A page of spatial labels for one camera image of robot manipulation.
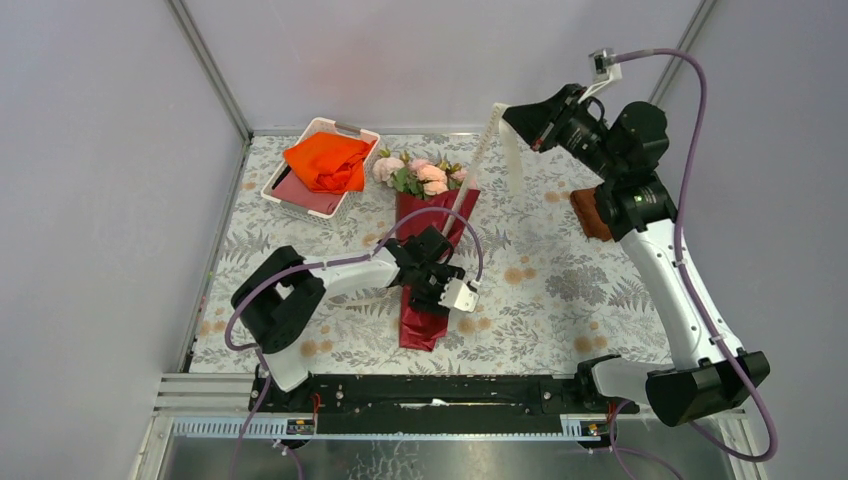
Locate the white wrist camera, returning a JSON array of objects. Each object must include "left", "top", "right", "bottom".
[
  {"left": 578, "top": 48, "right": 622, "bottom": 103},
  {"left": 439, "top": 278, "right": 480, "bottom": 312}
]

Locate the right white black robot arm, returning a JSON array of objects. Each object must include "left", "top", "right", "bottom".
[{"left": 502, "top": 84, "right": 771, "bottom": 427}]

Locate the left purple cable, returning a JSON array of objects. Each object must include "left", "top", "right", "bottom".
[{"left": 223, "top": 206, "right": 485, "bottom": 480}]

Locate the brown folded cloth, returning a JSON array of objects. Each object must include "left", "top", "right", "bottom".
[{"left": 569, "top": 187, "right": 612, "bottom": 242}]

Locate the pink fake flower bunch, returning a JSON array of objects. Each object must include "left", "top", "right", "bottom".
[{"left": 370, "top": 148, "right": 468, "bottom": 199}]

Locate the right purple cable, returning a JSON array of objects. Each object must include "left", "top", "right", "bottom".
[{"left": 606, "top": 47, "right": 780, "bottom": 480}]

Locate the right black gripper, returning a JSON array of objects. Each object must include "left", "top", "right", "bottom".
[{"left": 498, "top": 84, "right": 621, "bottom": 182}]

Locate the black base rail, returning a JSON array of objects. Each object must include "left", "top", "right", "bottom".
[{"left": 248, "top": 374, "right": 623, "bottom": 435}]

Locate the orange folded cloth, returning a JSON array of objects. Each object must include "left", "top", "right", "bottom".
[{"left": 283, "top": 132, "right": 374, "bottom": 195}]

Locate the purple cable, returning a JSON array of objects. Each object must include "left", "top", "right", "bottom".
[
  {"left": 606, "top": 47, "right": 780, "bottom": 480},
  {"left": 223, "top": 206, "right": 485, "bottom": 480}
]

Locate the pink paper sheet in basket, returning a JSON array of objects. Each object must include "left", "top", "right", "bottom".
[{"left": 271, "top": 168, "right": 342, "bottom": 215}]

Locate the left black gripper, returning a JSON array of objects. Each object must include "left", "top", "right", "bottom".
[{"left": 407, "top": 263, "right": 463, "bottom": 319}]

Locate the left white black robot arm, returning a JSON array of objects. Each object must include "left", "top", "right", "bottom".
[{"left": 231, "top": 227, "right": 479, "bottom": 411}]

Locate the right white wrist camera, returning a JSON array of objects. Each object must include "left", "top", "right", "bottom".
[{"left": 578, "top": 48, "right": 622, "bottom": 103}]

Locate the cream printed ribbon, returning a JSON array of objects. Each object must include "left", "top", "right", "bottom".
[{"left": 331, "top": 102, "right": 528, "bottom": 309}]

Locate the dark red wrapping paper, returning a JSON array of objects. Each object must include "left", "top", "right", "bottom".
[{"left": 395, "top": 190, "right": 458, "bottom": 352}]

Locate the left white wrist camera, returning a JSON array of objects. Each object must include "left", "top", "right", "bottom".
[{"left": 439, "top": 278, "right": 480, "bottom": 312}]

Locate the floral patterned table mat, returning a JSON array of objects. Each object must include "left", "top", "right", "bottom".
[{"left": 190, "top": 136, "right": 670, "bottom": 375}]

